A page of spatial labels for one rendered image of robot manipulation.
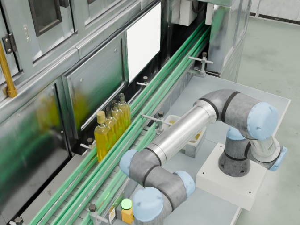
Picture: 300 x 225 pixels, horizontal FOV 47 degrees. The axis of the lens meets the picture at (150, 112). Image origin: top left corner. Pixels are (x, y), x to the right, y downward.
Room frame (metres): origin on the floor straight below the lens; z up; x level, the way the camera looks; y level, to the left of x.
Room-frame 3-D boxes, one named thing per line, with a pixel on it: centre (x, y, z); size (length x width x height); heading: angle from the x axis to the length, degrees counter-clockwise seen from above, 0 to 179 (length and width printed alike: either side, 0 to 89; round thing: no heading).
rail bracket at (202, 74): (1.89, -0.31, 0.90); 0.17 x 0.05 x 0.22; 64
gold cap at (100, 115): (1.11, 0.21, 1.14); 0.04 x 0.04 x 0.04
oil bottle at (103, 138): (1.11, 0.21, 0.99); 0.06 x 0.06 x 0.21; 64
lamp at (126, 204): (0.90, 0.10, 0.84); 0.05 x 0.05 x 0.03
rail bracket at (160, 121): (1.31, -0.03, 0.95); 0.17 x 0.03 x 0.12; 64
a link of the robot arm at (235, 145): (1.13, -0.41, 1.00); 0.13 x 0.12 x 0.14; 47
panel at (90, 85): (1.55, 0.14, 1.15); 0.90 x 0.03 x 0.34; 154
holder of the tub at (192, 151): (1.38, -0.15, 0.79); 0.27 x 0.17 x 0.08; 64
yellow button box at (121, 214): (0.89, 0.10, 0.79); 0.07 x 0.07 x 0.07; 64
